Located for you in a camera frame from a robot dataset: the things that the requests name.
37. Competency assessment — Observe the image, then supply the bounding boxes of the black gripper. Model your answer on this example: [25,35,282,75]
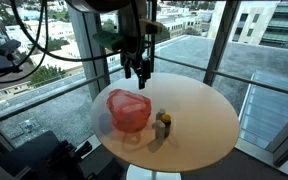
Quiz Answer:
[119,46,153,91]

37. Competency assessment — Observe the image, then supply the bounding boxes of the orange plastic bag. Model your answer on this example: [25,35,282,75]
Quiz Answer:
[105,88,153,134]

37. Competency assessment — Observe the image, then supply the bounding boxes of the wide grey window pillar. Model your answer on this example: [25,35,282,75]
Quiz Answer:
[67,5,111,102]

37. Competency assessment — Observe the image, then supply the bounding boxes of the beige wrist attachment block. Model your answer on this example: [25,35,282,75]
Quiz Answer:
[138,18,164,36]

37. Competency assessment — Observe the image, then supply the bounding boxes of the yellow capped dark bottle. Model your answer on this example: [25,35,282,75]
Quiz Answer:
[160,113,173,138]

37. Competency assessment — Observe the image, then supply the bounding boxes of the black equipment case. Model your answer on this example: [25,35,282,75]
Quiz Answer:
[0,129,96,180]

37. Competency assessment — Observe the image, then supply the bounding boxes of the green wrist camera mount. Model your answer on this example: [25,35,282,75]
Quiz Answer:
[92,30,125,52]

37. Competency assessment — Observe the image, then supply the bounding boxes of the slanted dark window post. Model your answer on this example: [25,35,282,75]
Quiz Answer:
[202,0,242,87]

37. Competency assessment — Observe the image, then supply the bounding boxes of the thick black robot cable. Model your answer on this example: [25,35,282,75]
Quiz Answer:
[9,0,153,63]

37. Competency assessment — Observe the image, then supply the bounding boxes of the white table pedestal base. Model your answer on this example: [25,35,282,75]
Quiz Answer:
[125,163,183,180]

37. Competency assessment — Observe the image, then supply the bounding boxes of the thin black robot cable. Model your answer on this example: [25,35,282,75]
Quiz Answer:
[0,0,49,84]

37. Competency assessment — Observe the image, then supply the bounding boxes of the black camera on stand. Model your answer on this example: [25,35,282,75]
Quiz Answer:
[0,39,23,57]

